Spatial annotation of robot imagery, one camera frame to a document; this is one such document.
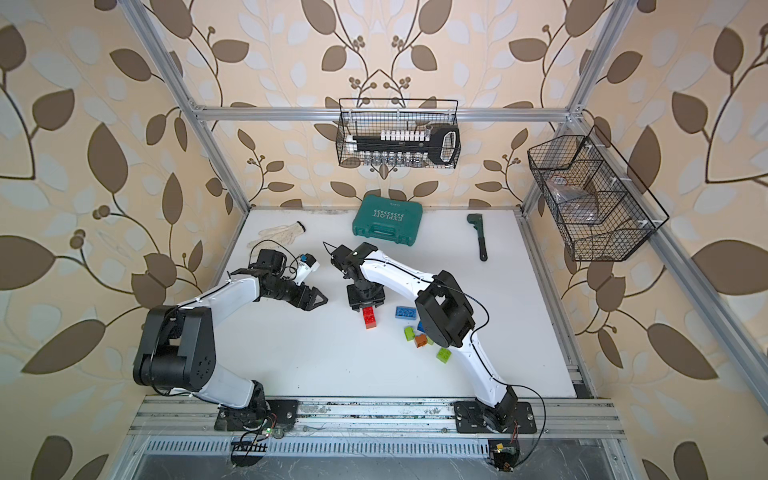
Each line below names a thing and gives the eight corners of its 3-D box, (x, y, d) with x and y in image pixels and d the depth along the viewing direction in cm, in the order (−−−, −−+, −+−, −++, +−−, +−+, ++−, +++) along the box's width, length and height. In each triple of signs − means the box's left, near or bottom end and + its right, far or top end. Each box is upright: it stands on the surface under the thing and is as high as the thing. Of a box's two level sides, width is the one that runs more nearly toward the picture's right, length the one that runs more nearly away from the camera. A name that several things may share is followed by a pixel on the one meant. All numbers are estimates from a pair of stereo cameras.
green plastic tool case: (352, 244, 111) (351, 235, 107) (357, 204, 125) (356, 195, 121) (423, 245, 111) (424, 236, 107) (420, 204, 125) (421, 195, 121)
